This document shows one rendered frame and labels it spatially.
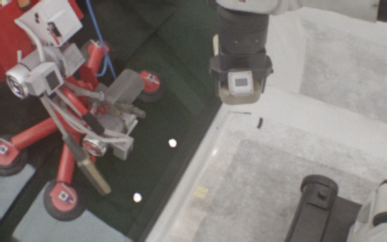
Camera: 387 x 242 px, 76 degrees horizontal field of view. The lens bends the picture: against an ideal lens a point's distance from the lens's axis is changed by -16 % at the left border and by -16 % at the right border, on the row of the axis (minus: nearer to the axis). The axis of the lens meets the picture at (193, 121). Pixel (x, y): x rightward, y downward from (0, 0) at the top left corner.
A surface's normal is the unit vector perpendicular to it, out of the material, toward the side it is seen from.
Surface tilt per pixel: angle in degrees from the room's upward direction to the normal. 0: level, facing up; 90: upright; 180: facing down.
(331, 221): 0
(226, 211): 0
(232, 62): 90
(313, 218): 0
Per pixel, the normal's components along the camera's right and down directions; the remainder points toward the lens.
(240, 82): -0.04, -0.14
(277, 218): -0.07, -0.61
